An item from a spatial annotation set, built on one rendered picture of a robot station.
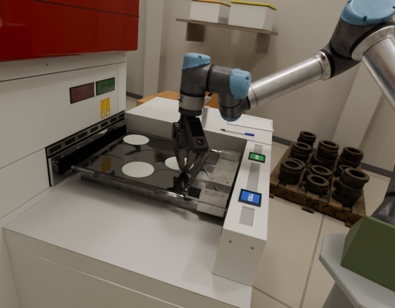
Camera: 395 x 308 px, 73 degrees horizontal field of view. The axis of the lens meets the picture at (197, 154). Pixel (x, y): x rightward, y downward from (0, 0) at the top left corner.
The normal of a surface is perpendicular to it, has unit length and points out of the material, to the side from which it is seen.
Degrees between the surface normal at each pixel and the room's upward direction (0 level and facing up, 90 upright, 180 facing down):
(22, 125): 90
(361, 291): 0
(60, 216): 0
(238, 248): 90
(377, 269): 90
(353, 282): 0
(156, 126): 90
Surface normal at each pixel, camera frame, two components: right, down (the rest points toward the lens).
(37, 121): 0.96, 0.23
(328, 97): -0.51, 0.31
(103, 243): 0.13, -0.90
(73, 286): -0.26, 0.38
